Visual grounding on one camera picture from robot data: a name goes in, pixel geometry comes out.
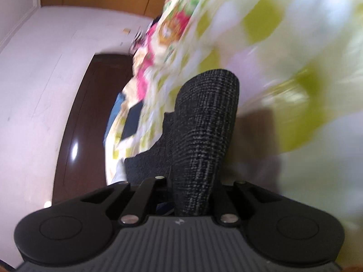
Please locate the cartoon printed quilt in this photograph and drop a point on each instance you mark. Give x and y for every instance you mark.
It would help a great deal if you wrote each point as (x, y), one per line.
(170, 31)

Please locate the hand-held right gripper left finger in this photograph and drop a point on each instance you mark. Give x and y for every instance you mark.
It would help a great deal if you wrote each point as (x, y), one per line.
(153, 187)

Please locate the black notebook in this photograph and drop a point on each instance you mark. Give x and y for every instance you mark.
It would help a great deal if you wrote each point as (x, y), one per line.
(132, 121)

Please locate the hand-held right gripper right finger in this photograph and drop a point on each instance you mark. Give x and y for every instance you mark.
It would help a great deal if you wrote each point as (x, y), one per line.
(228, 197)

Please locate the dark grey checked pants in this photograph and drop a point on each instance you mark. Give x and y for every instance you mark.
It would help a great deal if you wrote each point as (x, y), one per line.
(204, 136)

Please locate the green checked plastic sheet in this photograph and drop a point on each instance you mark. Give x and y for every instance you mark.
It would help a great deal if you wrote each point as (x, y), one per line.
(283, 34)

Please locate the blue pillow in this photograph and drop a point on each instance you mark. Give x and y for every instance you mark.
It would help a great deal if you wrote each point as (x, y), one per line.
(115, 113)

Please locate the dark brown headboard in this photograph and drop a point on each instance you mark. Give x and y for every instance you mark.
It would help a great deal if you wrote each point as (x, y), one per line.
(79, 133)

